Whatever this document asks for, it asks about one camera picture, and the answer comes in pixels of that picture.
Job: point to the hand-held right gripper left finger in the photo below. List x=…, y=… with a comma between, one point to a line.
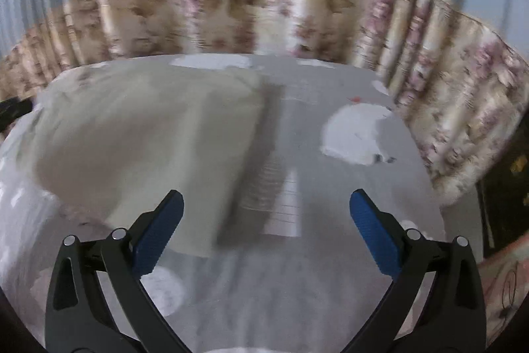
x=159, y=237

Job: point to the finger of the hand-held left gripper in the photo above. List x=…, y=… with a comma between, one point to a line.
x=12, y=111

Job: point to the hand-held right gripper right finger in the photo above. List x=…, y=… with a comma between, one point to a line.
x=374, y=233

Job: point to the light green zip jacket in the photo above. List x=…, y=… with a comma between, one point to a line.
x=136, y=142

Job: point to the bed with grey printed sheet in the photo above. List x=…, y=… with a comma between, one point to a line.
x=330, y=179

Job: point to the dark wooden furniture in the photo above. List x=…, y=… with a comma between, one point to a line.
x=506, y=196

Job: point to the pink floral cloth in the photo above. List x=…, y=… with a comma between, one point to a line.
x=506, y=287

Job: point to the blue curtain with floral hem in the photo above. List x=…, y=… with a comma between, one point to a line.
x=264, y=5

